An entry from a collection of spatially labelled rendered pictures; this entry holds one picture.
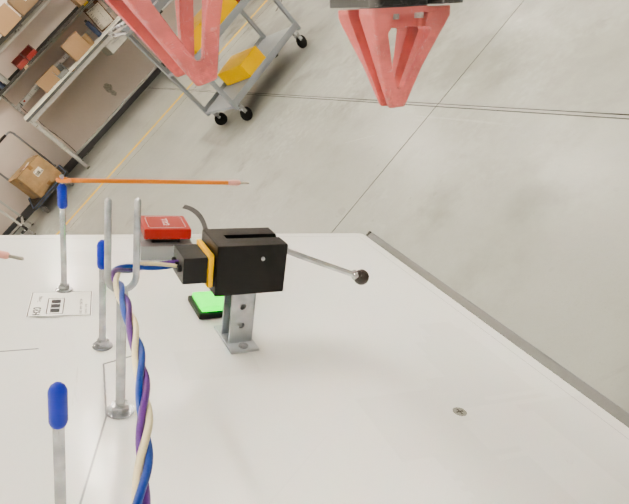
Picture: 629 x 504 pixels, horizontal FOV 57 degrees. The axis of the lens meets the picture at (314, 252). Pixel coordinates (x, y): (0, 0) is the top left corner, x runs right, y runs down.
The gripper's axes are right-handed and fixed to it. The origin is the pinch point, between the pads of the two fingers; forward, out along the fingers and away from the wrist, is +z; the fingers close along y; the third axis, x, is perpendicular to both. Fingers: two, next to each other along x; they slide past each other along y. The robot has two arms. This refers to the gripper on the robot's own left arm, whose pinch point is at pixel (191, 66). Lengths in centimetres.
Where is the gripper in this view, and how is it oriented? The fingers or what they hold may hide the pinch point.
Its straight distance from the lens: 42.2
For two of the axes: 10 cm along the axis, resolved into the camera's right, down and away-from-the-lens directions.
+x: 8.6, -4.4, 2.7
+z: 2.7, 8.3, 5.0
